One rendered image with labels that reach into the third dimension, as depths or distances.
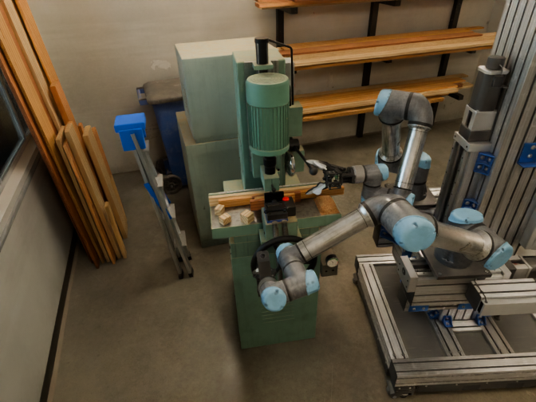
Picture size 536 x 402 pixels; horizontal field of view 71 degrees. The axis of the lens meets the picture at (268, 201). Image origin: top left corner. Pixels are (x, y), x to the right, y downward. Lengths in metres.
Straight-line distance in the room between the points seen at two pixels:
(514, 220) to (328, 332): 1.17
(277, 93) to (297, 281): 0.72
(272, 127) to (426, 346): 1.37
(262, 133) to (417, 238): 0.73
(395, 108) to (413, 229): 0.64
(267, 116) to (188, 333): 1.46
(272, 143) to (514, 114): 0.91
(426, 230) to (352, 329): 1.32
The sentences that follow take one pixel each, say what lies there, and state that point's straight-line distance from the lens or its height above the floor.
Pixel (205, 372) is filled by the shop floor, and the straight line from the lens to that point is 2.29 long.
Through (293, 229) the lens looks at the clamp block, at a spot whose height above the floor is 0.92.
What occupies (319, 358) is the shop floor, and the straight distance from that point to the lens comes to 2.31.
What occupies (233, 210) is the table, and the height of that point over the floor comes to 0.90.
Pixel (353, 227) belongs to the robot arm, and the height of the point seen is 1.13.
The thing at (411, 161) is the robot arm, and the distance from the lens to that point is 1.67.
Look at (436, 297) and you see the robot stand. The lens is 1.84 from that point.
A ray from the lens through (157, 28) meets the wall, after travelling 3.76.
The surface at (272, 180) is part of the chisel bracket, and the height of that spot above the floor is 1.05.
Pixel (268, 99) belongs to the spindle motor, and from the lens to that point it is 1.50.
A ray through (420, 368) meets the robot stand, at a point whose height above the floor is 0.23.
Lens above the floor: 1.93
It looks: 34 degrees down
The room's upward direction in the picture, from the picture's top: 2 degrees counter-clockwise
